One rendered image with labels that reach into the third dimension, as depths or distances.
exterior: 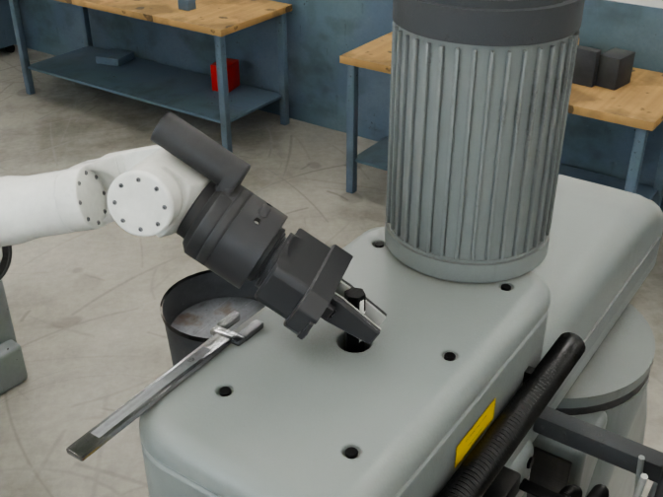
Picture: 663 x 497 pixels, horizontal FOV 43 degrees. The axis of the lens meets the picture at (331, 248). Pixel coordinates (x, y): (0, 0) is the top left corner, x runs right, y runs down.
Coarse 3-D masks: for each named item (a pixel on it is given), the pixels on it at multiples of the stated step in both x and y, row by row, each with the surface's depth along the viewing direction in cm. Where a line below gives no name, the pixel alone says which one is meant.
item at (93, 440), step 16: (224, 320) 90; (256, 320) 90; (224, 336) 88; (240, 336) 88; (192, 352) 85; (208, 352) 85; (176, 368) 83; (192, 368) 83; (160, 384) 81; (176, 384) 82; (128, 400) 79; (144, 400) 79; (112, 416) 77; (128, 416) 77; (96, 432) 75; (112, 432) 76; (80, 448) 74; (96, 448) 74
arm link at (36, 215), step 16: (16, 176) 88; (32, 176) 87; (48, 176) 86; (0, 192) 86; (16, 192) 86; (32, 192) 85; (48, 192) 84; (0, 208) 85; (16, 208) 85; (32, 208) 85; (48, 208) 85; (0, 224) 86; (16, 224) 86; (32, 224) 86; (48, 224) 85; (0, 240) 87; (16, 240) 88; (0, 256) 93; (0, 272) 95
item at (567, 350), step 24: (576, 336) 103; (552, 360) 99; (576, 360) 102; (528, 384) 96; (552, 384) 96; (504, 408) 93; (528, 408) 92; (504, 432) 89; (480, 456) 85; (504, 456) 87; (456, 480) 83; (480, 480) 83
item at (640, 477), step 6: (642, 456) 107; (642, 462) 107; (636, 468) 108; (642, 468) 107; (636, 474) 108; (642, 474) 104; (636, 480) 109; (642, 480) 104; (636, 486) 105; (642, 486) 104; (654, 486) 116; (636, 492) 106; (654, 492) 116
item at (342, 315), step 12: (336, 300) 84; (324, 312) 84; (336, 312) 85; (348, 312) 84; (360, 312) 85; (336, 324) 85; (348, 324) 85; (360, 324) 85; (372, 324) 85; (360, 336) 85; (372, 336) 85
